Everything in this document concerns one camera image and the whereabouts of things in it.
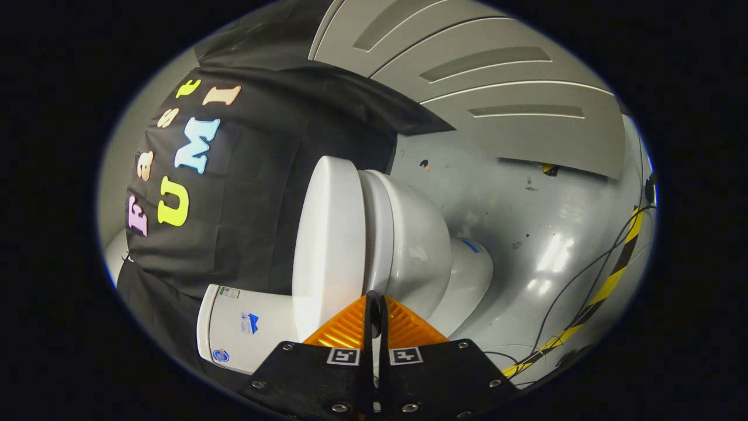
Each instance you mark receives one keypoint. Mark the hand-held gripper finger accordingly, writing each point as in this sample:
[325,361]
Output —
[381,327]
[369,327]

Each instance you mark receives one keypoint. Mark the white toilet lid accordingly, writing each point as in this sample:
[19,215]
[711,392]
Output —
[330,245]

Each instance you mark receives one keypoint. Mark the white ceramic toilet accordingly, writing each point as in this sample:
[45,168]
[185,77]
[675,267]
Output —
[415,245]

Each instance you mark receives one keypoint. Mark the black backdrop cloth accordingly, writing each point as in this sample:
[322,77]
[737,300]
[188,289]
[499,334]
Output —
[263,152]

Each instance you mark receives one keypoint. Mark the yellow black floor tape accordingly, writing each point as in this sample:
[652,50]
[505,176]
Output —
[608,286]

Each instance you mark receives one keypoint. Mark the grey white cabinet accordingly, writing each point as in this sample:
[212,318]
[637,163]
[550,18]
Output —
[497,111]

